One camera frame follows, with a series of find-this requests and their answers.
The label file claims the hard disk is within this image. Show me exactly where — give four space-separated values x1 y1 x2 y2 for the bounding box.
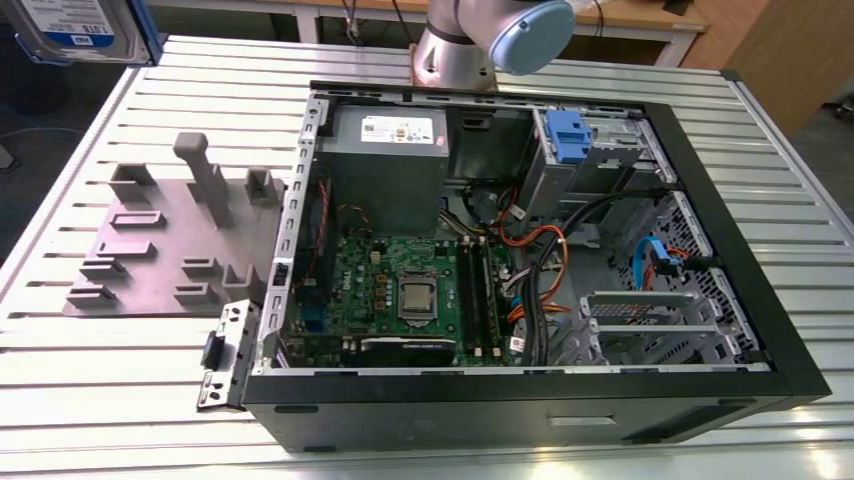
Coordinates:
0 0 165 66

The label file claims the black case fan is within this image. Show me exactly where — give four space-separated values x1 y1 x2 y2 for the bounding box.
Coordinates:
296 164 335 254

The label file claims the wooden cabinet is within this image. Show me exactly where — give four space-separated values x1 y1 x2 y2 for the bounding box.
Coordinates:
686 0 854 139

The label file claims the grey parts rack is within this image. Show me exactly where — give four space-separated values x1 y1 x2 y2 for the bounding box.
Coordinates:
62 131 289 319

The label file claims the red black twisted wire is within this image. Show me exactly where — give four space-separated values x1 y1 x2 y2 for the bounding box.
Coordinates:
311 175 335 290

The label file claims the multicoloured power wire bundle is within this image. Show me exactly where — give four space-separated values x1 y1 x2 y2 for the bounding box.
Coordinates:
439 178 575 351

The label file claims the grey metal drive cage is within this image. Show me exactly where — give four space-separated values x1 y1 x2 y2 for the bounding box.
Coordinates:
517 107 672 216

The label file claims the blue data wire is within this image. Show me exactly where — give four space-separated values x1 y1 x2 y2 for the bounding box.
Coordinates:
636 235 672 294

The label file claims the black cable bundle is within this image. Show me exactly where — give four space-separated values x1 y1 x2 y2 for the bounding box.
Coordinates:
519 187 672 366

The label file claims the black graphics card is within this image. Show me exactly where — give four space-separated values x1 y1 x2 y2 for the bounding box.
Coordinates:
339 335 460 369

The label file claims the silver disk bay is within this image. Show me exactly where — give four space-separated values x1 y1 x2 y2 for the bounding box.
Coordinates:
556 289 766 369

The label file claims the silver hinged slot bracket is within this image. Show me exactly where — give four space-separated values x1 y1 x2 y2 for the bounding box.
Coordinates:
194 298 259 414

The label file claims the wooden desk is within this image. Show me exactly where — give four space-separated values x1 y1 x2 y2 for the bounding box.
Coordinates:
572 0 710 69

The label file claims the blue plastic drive latch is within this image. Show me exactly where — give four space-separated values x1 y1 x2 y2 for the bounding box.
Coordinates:
543 108 595 166

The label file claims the CPU socket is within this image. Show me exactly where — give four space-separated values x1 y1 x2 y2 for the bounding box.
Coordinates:
392 268 447 330

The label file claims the red data wire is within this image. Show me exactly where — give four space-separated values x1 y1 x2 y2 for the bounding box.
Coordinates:
664 246 696 274

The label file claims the RAM stick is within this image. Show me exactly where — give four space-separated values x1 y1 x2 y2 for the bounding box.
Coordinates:
476 237 503 356
456 237 485 359

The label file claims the white desk frame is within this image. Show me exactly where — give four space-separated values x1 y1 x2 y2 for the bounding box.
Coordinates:
269 0 428 44

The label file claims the green motherboard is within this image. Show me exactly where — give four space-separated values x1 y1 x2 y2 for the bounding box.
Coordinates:
276 234 528 369

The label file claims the grey power supply unit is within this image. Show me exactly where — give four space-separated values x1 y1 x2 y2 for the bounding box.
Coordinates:
312 102 452 239

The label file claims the black open PC case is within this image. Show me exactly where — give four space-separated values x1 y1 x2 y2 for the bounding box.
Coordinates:
239 78 835 454

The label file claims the silver CPU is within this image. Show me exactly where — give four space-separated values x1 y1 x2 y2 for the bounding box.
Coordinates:
397 281 440 315

